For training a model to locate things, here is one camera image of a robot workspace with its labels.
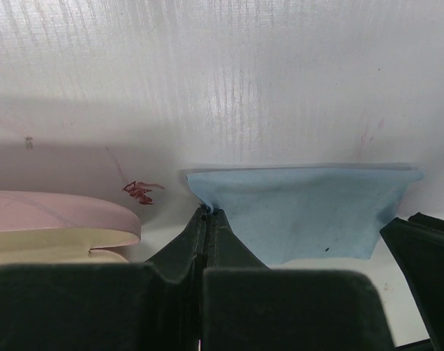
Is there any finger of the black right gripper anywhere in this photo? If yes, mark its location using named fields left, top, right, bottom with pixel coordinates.
left=380, top=213, right=444, bottom=350

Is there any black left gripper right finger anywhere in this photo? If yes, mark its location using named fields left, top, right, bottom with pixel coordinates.
left=201, top=210, right=394, bottom=350

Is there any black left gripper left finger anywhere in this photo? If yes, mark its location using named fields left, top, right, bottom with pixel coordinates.
left=0, top=207, right=207, bottom=350

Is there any pink glasses case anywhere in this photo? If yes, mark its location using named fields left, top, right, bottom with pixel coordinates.
left=0, top=190, right=141, bottom=265

